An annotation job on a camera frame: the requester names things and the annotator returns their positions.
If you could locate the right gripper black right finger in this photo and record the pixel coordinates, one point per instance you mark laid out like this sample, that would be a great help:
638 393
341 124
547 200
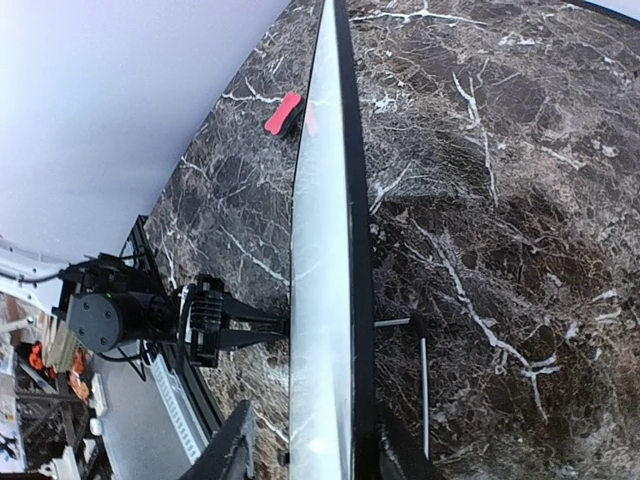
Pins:
401 457

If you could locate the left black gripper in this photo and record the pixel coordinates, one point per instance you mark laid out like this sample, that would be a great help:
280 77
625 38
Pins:
199 336

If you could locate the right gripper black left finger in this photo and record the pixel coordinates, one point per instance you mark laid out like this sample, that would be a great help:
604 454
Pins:
230 453

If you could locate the white whiteboard black frame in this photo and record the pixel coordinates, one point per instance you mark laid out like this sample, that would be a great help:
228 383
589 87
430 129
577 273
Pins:
333 410

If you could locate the red whiteboard eraser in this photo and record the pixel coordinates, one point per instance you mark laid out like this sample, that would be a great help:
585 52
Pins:
286 114

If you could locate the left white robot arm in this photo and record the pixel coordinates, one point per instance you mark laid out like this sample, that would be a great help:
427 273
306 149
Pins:
107 301

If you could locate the grey slotted cable duct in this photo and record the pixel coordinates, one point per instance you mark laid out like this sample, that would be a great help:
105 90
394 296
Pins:
182 409

